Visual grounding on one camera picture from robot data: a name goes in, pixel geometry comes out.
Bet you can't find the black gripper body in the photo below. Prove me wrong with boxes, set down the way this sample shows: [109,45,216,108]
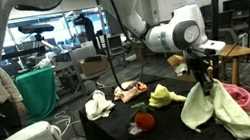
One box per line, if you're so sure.
[186,53,217,79]

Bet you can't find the small yellow-green towel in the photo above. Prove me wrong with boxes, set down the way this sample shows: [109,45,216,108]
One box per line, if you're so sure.
[146,79,189,111]

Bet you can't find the grey office chair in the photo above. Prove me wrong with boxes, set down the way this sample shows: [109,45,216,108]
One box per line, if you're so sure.
[69,42,114,96]

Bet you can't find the black table cloth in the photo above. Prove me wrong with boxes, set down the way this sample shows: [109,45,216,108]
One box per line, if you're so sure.
[74,56,250,140]

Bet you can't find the pink t-shirt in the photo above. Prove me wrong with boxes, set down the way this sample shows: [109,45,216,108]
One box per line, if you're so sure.
[221,79,250,117]

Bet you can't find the small white towel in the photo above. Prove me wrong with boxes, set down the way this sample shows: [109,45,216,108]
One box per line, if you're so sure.
[82,87,118,123]

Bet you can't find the pale green towel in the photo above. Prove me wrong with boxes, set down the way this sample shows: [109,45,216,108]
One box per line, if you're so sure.
[175,73,250,140]

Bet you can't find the orange plush radish green leaves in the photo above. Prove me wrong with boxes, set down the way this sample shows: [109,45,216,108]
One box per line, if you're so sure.
[124,100,159,137]

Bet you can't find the black computer monitor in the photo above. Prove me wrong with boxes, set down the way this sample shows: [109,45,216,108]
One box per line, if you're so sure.
[199,3,216,18]
[220,0,250,15]

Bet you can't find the peach printed t-shirt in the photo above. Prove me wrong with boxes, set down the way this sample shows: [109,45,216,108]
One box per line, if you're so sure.
[111,78,150,105]

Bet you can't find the black camera on tripod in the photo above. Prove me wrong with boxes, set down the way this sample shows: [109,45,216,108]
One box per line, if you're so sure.
[17,19,63,60]

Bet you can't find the long cardboard box black tape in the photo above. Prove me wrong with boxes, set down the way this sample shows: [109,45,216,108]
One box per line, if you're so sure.
[166,51,202,87]

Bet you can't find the small cardboard box on chair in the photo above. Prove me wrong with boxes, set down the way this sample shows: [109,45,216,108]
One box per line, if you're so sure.
[78,53,110,79]

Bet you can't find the wooden stool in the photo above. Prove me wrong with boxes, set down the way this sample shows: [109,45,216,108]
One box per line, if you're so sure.
[216,40,250,98]

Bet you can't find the green cloth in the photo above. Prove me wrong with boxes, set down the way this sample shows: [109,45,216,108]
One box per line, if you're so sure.
[13,65,61,123]

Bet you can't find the person in beige sweater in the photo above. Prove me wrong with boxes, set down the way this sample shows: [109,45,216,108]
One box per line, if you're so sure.
[0,64,32,140]

